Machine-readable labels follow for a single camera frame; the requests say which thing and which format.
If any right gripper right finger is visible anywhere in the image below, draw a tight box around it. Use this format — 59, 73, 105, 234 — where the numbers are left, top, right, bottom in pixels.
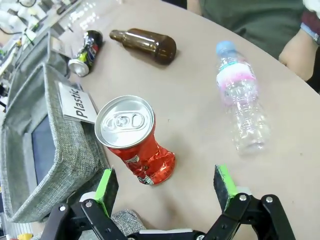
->
203, 164, 297, 240

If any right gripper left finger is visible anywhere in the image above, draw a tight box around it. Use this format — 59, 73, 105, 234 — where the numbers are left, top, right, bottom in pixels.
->
41, 167, 131, 240

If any crushed red soda can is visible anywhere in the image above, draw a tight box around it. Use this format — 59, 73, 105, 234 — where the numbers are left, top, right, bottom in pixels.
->
94, 94, 177, 186

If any clear plastic water bottle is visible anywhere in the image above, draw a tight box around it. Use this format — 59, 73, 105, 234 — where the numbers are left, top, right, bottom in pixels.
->
215, 40, 272, 156

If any crushed black Pepsi can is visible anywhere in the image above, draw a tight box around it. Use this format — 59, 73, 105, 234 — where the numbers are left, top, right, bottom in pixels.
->
67, 29, 104, 77

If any person's forearm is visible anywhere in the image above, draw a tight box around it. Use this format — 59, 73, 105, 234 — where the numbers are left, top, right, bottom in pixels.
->
278, 29, 320, 82

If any grey basket with plastic label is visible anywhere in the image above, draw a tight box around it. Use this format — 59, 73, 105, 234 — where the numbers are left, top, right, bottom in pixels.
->
0, 62, 111, 223

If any white plastic label card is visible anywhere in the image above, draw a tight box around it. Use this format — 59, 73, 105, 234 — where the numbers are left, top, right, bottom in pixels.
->
57, 81, 100, 125

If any brown glass bottle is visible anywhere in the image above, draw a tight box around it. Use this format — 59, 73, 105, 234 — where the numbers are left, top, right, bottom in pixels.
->
109, 28, 178, 66

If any person in dark green shirt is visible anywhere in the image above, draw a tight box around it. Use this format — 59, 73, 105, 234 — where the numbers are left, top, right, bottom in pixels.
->
186, 0, 311, 61

